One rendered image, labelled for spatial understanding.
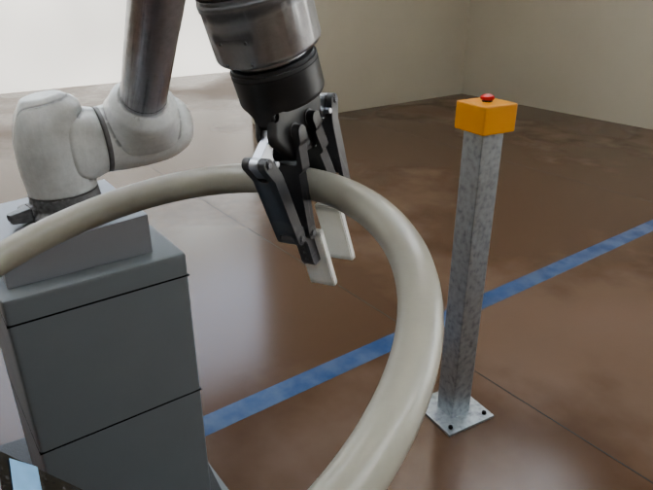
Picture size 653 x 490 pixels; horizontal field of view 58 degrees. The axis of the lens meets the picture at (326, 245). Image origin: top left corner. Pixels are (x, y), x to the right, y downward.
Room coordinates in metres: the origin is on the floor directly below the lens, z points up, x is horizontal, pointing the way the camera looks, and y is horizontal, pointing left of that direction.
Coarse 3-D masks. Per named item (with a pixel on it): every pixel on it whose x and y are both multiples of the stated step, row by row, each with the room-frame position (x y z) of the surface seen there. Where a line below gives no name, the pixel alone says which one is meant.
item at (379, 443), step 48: (144, 192) 0.58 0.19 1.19; (192, 192) 0.58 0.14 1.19; (336, 192) 0.49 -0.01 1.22; (48, 240) 0.55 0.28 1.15; (384, 240) 0.41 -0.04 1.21; (432, 288) 0.34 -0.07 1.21; (432, 336) 0.30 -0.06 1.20; (384, 384) 0.26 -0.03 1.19; (432, 384) 0.27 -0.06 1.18; (384, 432) 0.23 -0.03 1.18; (336, 480) 0.21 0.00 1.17; (384, 480) 0.22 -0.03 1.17
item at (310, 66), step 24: (312, 48) 0.51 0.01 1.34; (240, 72) 0.49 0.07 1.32; (264, 72) 0.48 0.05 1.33; (288, 72) 0.48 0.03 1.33; (312, 72) 0.49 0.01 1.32; (240, 96) 0.49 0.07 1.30; (264, 96) 0.48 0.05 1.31; (288, 96) 0.48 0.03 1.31; (312, 96) 0.49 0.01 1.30; (264, 120) 0.48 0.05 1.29; (288, 120) 0.50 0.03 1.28; (288, 144) 0.50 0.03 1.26; (312, 144) 0.53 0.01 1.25
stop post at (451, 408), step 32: (480, 128) 1.59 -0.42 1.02; (512, 128) 1.63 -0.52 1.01; (480, 160) 1.61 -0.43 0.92; (480, 192) 1.61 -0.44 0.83; (480, 224) 1.62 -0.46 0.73; (480, 256) 1.63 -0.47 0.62; (480, 288) 1.63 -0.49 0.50; (448, 320) 1.66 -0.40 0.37; (448, 352) 1.65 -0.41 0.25; (448, 384) 1.63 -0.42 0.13; (448, 416) 1.61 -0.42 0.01; (480, 416) 1.61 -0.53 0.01
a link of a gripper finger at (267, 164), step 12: (264, 168) 0.46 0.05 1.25; (276, 168) 0.48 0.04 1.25; (264, 180) 0.48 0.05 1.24; (276, 180) 0.47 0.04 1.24; (264, 192) 0.48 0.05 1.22; (276, 192) 0.48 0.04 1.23; (288, 192) 0.49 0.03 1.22; (264, 204) 0.49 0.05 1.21; (276, 204) 0.48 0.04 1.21; (288, 204) 0.48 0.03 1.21; (276, 216) 0.49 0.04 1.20; (288, 216) 0.48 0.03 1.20; (276, 228) 0.50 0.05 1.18; (288, 228) 0.49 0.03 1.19; (300, 228) 0.50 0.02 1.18; (300, 240) 0.49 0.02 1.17
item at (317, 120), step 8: (312, 112) 0.52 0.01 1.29; (312, 120) 0.52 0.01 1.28; (320, 120) 0.53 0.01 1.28; (312, 128) 0.52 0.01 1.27; (320, 128) 0.53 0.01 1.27; (320, 136) 0.53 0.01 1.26; (320, 144) 0.53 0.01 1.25; (312, 152) 0.54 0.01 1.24; (320, 152) 0.53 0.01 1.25; (312, 160) 0.55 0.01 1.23; (320, 160) 0.54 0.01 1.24; (328, 160) 0.55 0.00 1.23; (320, 168) 0.55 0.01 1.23; (328, 168) 0.55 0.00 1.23
